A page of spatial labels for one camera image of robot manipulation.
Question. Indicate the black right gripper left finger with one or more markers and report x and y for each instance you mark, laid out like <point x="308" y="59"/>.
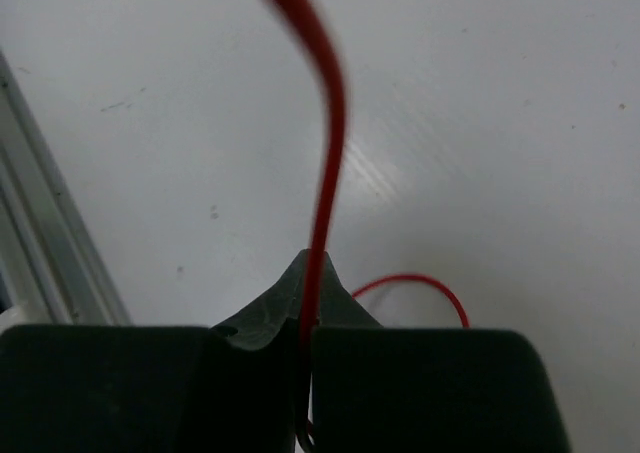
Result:
<point x="226" y="388"/>

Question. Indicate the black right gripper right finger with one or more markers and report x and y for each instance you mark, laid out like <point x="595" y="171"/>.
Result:
<point x="375" y="389"/>

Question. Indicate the aluminium rail frame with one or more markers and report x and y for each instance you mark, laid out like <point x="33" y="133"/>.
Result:
<point x="50" y="269"/>

